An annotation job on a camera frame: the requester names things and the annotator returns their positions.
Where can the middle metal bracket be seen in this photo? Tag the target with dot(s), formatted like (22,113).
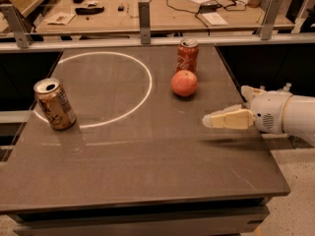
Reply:
(144,21)

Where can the red apple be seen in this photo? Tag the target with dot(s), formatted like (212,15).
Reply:
(184,83)

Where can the black power adapter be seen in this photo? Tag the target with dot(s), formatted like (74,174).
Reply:
(209,7)

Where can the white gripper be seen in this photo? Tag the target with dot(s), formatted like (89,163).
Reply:
(268,111)

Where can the left metal bracket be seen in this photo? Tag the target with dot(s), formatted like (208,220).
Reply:
(19,26)

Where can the wooden background table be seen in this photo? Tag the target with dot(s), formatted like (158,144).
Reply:
(165,16)

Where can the small black object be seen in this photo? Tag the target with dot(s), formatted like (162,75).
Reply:
(120,7)

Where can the metal bracket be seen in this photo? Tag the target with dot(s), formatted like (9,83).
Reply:
(19,26)
(144,21)
(266,28)

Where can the orange gold soda can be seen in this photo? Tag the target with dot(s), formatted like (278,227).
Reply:
(54,103)

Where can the white card paper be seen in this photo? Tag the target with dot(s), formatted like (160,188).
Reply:
(62,19)

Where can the metal rail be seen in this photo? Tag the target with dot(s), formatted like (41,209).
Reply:
(55,46)

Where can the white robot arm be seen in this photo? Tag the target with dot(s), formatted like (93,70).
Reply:
(299,117)

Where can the red cola can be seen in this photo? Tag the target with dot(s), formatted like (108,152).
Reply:
(187,55)

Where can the right metal bracket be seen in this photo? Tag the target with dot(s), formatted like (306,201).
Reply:
(266,28)

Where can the black device on table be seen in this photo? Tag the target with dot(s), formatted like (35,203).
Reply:
(89,10)

